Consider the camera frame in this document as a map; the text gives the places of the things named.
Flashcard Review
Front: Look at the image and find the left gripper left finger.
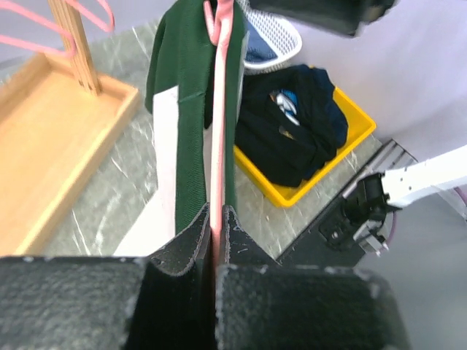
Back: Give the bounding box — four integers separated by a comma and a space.
1, 206, 214, 349

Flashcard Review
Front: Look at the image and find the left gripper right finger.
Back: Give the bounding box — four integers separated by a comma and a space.
215, 206, 411, 349

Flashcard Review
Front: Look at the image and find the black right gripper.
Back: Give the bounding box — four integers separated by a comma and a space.
250, 0, 397, 36

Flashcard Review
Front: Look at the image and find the pink wire hanger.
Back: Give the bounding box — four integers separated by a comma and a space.
1, 1, 77, 58
65, 0, 116, 34
202, 0, 236, 240

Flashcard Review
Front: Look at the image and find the white and green t shirt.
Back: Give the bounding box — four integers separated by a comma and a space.
115, 1, 247, 256

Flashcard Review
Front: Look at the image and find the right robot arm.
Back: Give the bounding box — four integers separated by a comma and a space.
250, 1, 466, 253

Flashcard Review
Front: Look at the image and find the white plastic basket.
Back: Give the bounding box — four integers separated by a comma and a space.
244, 9, 302, 74

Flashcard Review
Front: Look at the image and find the blue checked cloth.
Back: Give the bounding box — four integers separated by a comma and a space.
246, 30, 277, 63

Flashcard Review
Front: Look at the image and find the yellow plastic tray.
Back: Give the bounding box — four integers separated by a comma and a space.
234, 87, 377, 208

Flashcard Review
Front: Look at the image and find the black clothes pile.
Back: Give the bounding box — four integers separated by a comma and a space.
235, 64, 348, 187

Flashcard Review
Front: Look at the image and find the wooden clothes rack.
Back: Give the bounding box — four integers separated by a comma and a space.
1, 1, 140, 256

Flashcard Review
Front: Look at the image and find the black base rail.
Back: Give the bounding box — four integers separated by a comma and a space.
278, 176, 387, 267

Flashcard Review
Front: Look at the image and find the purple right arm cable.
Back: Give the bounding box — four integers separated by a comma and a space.
386, 185, 467, 241

